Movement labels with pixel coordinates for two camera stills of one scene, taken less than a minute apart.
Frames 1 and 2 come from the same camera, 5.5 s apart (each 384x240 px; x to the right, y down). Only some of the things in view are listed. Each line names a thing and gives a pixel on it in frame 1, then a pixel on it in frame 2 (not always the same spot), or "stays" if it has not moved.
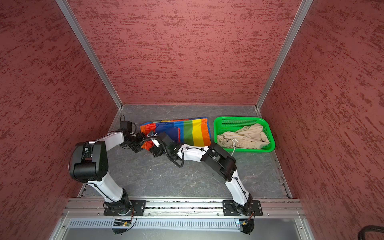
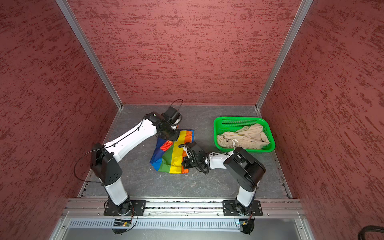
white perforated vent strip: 158,224 stays
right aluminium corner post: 303,8 stays
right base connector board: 248,225 stays
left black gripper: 141,140 → 174,138
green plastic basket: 224,124 stays
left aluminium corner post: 66,9 stays
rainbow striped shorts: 191,131 → 167,156
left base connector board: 121,222 stays
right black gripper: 157,151 → 187,165
